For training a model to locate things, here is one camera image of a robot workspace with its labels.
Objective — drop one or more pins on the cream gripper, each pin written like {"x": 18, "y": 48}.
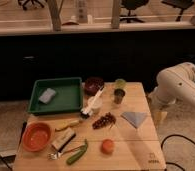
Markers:
{"x": 159, "y": 116}

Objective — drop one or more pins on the orange-red apple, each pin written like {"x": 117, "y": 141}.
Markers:
{"x": 107, "y": 146}

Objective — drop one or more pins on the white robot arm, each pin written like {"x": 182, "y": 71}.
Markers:
{"x": 177, "y": 82}

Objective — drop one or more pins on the dark maroon bowl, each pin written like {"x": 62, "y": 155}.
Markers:
{"x": 92, "y": 85}

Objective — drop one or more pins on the red bowl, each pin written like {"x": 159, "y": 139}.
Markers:
{"x": 36, "y": 136}

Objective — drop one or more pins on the blue folded cloth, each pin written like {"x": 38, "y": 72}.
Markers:
{"x": 134, "y": 118}

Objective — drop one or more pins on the metal cup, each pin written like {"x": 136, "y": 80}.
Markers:
{"x": 118, "y": 96}

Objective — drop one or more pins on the bunch of dark grapes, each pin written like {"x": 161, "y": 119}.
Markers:
{"x": 107, "y": 120}

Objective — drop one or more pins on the green cup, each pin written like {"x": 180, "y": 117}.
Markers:
{"x": 120, "y": 83}

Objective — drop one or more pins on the white dish brush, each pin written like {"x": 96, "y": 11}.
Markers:
{"x": 86, "y": 112}

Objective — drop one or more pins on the green cucumber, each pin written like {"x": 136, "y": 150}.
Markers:
{"x": 71, "y": 160}

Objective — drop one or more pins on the yellow banana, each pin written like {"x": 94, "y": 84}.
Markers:
{"x": 67, "y": 124}

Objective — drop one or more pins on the green plastic tray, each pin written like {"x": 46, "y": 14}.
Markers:
{"x": 68, "y": 98}

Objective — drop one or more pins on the wooden block brush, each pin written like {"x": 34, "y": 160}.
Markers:
{"x": 63, "y": 139}

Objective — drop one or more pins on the metal fork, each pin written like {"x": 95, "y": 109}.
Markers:
{"x": 56, "y": 155}

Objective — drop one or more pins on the grey sponge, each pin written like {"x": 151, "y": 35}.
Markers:
{"x": 47, "y": 95}

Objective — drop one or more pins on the black office chair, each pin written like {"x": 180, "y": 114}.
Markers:
{"x": 132, "y": 5}

